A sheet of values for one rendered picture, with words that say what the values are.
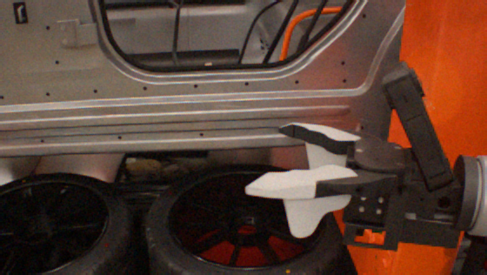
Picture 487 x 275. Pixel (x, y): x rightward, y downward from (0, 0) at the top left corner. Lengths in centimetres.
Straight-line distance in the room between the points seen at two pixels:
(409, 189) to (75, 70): 109
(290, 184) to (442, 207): 15
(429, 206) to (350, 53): 99
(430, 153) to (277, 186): 14
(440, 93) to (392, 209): 49
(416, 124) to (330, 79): 101
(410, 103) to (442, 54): 46
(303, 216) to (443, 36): 53
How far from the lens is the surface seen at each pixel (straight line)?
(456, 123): 95
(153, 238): 151
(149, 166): 281
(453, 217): 47
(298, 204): 40
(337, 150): 48
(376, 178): 41
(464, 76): 91
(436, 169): 44
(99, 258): 146
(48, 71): 141
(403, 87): 41
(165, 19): 215
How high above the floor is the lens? 146
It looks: 29 degrees down
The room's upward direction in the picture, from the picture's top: straight up
